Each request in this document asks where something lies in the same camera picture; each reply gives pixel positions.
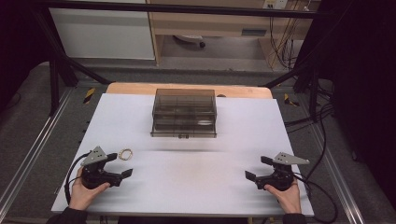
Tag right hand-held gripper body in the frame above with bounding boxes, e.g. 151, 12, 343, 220
255, 151, 311, 192

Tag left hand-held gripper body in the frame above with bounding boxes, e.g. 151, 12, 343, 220
79, 146, 122, 190

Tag person's left hand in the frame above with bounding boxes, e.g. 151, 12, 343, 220
68, 167, 111, 212

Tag person's right hand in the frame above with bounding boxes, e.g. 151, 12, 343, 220
263, 181, 303, 215

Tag white table cover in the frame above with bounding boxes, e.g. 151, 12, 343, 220
50, 92, 315, 217

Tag yellow black tape strip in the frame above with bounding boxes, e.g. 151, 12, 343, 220
82, 87, 96, 105
282, 92, 301, 107

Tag wooden table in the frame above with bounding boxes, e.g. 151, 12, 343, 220
105, 81, 274, 100

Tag clear smoky compartment box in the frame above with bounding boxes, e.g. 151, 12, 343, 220
149, 88, 219, 139

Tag white cabinet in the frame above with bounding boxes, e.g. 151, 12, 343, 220
49, 7, 156, 61

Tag dark curtain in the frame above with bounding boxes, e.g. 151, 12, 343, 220
0, 0, 54, 113
311, 0, 396, 206

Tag office chair base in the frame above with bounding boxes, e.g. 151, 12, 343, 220
172, 34, 207, 49

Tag light wooden desk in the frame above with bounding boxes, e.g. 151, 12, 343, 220
145, 0, 322, 67

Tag gold bracelet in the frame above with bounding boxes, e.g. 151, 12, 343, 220
118, 147, 134, 161

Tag left hand-held gripper black cable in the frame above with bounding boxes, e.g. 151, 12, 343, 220
64, 152, 92, 206

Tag hand-held gripper black cable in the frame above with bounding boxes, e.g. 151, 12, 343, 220
292, 173, 339, 224
64, 152, 92, 206

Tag aluminium floor rail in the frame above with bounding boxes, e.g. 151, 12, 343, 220
310, 123, 366, 224
0, 88, 75, 213

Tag right hand-held gripper black cable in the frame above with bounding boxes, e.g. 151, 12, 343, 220
292, 173, 339, 224

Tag black floor cables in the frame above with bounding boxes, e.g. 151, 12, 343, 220
283, 78, 337, 183

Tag bundle of hanging cables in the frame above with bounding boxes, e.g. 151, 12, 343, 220
268, 8, 304, 72

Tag white wall socket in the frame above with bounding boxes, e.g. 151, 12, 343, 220
262, 0, 290, 10

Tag black metal frame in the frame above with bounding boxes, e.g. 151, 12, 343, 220
30, 0, 332, 122

